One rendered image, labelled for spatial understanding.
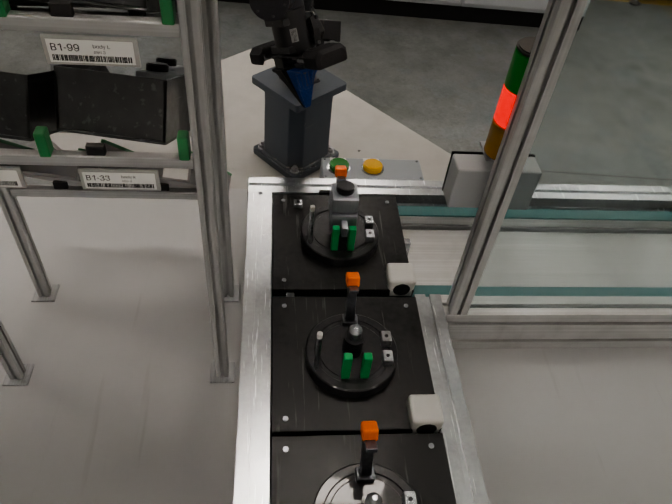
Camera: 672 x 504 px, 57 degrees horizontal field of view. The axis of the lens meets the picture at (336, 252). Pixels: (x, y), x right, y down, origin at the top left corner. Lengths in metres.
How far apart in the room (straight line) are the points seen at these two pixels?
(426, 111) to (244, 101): 1.78
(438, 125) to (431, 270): 2.09
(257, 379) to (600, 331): 0.61
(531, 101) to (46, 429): 0.83
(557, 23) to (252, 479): 0.66
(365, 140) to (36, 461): 0.99
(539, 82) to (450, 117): 2.52
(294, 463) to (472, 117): 2.67
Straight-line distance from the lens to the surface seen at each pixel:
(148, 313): 1.15
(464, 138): 3.15
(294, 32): 1.00
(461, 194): 0.89
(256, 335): 0.98
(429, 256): 1.18
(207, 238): 0.80
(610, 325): 1.18
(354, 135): 1.55
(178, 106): 0.79
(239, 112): 1.60
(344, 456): 0.87
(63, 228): 1.33
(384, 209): 1.18
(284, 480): 0.85
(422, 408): 0.90
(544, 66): 0.76
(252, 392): 0.93
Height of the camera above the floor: 1.75
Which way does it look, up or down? 46 degrees down
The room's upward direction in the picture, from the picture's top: 7 degrees clockwise
